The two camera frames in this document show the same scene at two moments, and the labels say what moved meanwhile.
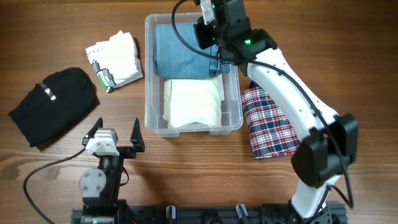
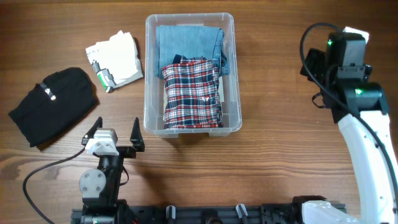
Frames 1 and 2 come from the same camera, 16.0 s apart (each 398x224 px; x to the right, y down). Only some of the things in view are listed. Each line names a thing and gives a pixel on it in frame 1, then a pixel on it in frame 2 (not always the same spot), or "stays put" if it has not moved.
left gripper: [137, 140] stays put
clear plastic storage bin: [231, 117] stays put
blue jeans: [172, 59] stays put
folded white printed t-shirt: [115, 61] stays put
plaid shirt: [270, 132] → [193, 99]
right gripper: [201, 29] → [313, 61]
